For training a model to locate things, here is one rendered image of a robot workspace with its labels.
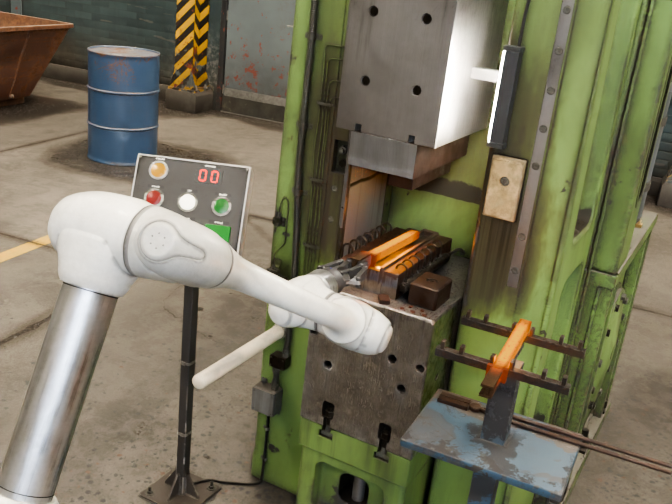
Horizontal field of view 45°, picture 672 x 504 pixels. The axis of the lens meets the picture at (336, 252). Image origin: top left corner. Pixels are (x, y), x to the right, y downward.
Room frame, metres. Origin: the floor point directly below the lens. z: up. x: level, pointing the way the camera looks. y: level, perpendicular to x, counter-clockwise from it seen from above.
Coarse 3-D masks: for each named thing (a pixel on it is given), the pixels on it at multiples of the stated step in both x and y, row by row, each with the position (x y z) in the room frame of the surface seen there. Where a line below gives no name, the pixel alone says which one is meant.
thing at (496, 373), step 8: (520, 320) 1.88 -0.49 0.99; (520, 328) 1.84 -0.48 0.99; (528, 328) 1.85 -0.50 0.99; (512, 336) 1.78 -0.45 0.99; (520, 336) 1.79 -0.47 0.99; (512, 344) 1.74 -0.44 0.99; (520, 344) 1.77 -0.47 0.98; (504, 352) 1.69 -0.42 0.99; (512, 352) 1.69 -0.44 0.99; (496, 360) 1.64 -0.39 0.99; (504, 360) 1.65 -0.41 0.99; (488, 368) 1.61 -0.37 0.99; (496, 368) 1.60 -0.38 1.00; (504, 368) 1.60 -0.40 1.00; (488, 376) 1.56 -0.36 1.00; (496, 376) 1.56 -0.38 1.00; (504, 376) 1.59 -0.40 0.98; (488, 384) 1.52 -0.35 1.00; (496, 384) 1.57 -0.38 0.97; (480, 392) 1.52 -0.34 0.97; (488, 392) 1.52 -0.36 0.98
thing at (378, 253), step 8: (408, 232) 2.35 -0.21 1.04; (416, 232) 2.36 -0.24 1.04; (392, 240) 2.25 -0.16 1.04; (400, 240) 2.26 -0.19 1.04; (408, 240) 2.30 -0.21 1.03; (376, 248) 2.16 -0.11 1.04; (384, 248) 2.16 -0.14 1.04; (392, 248) 2.20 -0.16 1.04; (400, 248) 2.25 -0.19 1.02; (360, 256) 2.04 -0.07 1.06; (376, 256) 2.08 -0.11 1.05; (384, 256) 2.15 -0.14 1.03; (352, 264) 2.01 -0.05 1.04
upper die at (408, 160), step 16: (352, 144) 2.19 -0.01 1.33; (368, 144) 2.17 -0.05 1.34; (384, 144) 2.15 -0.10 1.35; (400, 144) 2.13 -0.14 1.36; (448, 144) 2.32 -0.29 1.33; (464, 144) 2.45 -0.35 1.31; (352, 160) 2.19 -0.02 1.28; (368, 160) 2.16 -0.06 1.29; (384, 160) 2.14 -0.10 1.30; (400, 160) 2.12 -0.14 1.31; (416, 160) 2.11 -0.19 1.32; (432, 160) 2.22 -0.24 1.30; (448, 160) 2.34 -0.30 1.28; (400, 176) 2.12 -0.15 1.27; (416, 176) 2.13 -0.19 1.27
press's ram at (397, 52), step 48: (384, 0) 2.17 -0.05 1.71; (432, 0) 2.11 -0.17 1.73; (480, 0) 2.23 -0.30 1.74; (384, 48) 2.16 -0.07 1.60; (432, 48) 2.10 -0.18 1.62; (480, 48) 2.29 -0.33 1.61; (384, 96) 2.15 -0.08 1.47; (432, 96) 2.09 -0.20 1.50; (480, 96) 2.35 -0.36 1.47; (432, 144) 2.09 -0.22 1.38
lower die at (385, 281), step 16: (384, 240) 2.42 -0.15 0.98; (432, 240) 2.44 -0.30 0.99; (448, 240) 2.45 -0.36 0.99; (352, 256) 2.24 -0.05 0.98; (400, 256) 2.23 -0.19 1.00; (432, 256) 2.33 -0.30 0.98; (368, 272) 2.15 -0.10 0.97; (384, 272) 2.12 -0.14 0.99; (400, 272) 2.12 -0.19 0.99; (368, 288) 2.14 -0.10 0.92; (384, 288) 2.12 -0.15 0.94
